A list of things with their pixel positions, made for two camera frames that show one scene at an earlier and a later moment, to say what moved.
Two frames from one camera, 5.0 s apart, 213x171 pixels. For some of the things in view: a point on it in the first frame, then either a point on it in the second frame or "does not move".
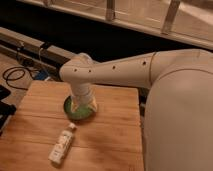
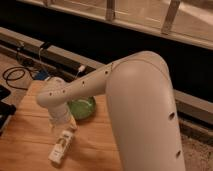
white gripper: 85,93 to 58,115
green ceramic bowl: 82,113 does not move
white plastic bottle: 61,147 does not move
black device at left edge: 6,110 does not move
